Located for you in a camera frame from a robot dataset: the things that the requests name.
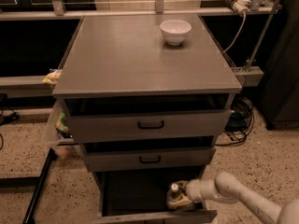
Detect grey metal rail beam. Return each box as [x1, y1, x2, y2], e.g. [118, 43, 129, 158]
[0, 66, 263, 98]

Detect dark cabinet at right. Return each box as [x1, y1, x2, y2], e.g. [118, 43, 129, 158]
[256, 0, 299, 130]

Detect black middle drawer handle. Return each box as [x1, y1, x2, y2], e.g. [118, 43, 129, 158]
[139, 156, 161, 164]

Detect grey bottom drawer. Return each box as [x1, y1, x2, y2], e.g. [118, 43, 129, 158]
[91, 166, 217, 224]

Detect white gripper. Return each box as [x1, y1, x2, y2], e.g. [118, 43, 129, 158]
[170, 179, 219, 210]

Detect yellow crumpled cloth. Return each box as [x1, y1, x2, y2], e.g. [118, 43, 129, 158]
[42, 70, 62, 85]

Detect grey middle drawer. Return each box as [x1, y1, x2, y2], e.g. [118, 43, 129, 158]
[81, 137, 216, 172]

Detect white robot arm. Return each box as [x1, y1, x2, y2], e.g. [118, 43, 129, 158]
[166, 171, 299, 224]

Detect black cable at left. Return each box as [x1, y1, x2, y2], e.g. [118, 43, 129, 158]
[0, 92, 21, 151]

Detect black drawer handle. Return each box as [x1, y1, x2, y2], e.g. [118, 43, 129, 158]
[137, 120, 164, 130]
[139, 156, 161, 164]

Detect clear plastic bottle white cap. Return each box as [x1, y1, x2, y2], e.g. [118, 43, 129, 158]
[166, 183, 183, 209]

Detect diagonal metal rod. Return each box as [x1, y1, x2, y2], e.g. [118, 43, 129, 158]
[242, 0, 280, 72]

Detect grey drawer cabinet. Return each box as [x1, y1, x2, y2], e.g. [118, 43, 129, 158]
[51, 13, 243, 224]

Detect clear plastic bag with items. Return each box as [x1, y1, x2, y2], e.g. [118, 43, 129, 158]
[42, 102, 79, 159]

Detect black cable bundle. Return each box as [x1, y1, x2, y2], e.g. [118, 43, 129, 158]
[214, 96, 255, 147]

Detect black floor frame bar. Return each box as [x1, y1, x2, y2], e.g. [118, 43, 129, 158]
[0, 148, 57, 224]

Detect grey top drawer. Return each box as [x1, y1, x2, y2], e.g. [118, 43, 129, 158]
[65, 93, 231, 143]

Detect grey drawer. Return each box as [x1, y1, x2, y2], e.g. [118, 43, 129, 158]
[65, 93, 231, 143]
[91, 166, 217, 224]
[81, 137, 216, 172]

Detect white ceramic bowl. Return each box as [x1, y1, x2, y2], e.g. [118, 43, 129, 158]
[160, 20, 192, 46]

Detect black top drawer handle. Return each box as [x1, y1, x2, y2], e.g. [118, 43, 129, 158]
[137, 120, 164, 130]

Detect white power strip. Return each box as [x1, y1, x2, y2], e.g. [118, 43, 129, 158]
[224, 0, 250, 16]

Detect white power cable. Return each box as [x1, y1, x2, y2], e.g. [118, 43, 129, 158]
[221, 11, 247, 55]

